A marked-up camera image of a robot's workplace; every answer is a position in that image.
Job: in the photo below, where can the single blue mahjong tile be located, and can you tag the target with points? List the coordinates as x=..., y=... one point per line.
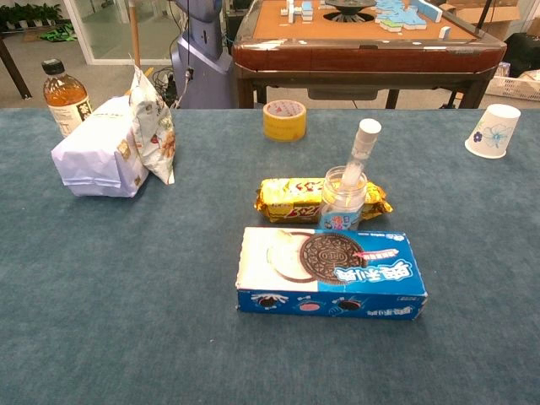
x=444, y=32

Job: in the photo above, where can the white plastic basket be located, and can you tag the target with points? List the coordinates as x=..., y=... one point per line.
x=512, y=86

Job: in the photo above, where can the yellow tape roll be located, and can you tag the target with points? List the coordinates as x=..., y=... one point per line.
x=284, y=127

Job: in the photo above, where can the cardboard box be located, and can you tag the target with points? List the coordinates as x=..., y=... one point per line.
x=498, y=14

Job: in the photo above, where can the white floral paper cup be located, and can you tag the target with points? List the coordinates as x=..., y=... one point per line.
x=493, y=131

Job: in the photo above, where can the white paper bag package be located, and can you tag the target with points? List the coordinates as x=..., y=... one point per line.
x=97, y=158

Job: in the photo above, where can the white cylindrical tube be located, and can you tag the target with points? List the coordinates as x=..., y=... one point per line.
x=365, y=134

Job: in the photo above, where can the white printed snack bag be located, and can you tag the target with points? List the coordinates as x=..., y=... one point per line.
x=156, y=135

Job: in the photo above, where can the wooden pole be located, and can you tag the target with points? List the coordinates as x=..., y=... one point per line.
x=135, y=34

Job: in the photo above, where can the blue felt table cover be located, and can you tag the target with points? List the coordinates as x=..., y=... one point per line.
x=126, y=295

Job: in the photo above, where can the clear plastic jar blue label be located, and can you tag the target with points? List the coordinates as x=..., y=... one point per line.
x=337, y=216

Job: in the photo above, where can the green potted plants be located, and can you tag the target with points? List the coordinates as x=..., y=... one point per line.
x=29, y=14

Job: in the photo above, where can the black mahjong table centre dome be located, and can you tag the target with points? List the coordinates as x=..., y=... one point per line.
x=350, y=8

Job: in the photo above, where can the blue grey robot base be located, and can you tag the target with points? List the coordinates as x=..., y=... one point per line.
x=202, y=63

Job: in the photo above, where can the yellow biscuit pack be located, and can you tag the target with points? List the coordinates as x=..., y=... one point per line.
x=287, y=198

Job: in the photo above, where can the blue Oreo cookie box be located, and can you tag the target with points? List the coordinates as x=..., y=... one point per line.
x=329, y=263

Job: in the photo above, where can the brown mahjong table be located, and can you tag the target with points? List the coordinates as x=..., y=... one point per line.
x=363, y=59

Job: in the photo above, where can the brown tea bottle black cap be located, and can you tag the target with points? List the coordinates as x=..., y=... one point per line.
x=63, y=93

